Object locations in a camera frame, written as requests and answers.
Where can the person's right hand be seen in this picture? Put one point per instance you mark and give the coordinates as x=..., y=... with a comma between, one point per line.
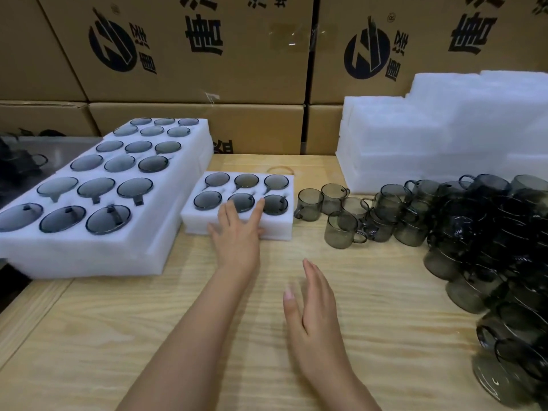
x=321, y=338

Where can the person's left hand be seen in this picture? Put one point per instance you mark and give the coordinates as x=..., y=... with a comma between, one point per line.
x=237, y=243

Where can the white grooved foam tray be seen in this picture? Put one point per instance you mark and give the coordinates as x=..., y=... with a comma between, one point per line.
x=192, y=160
x=210, y=150
x=278, y=231
x=85, y=269
x=64, y=246
x=201, y=132

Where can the pile of smoky glass mugs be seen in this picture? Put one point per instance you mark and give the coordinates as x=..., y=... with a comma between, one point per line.
x=471, y=209

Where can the stack of white foam trays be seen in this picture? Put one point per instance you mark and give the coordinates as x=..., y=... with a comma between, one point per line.
x=428, y=124

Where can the dark mugs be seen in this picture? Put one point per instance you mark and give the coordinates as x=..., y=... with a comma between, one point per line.
x=17, y=162

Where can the person's left forearm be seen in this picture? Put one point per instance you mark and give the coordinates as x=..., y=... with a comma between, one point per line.
x=188, y=346

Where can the stainless steel table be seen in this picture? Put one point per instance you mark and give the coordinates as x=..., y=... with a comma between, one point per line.
x=64, y=145

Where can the black round object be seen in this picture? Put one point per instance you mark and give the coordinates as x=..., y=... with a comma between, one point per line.
x=51, y=133

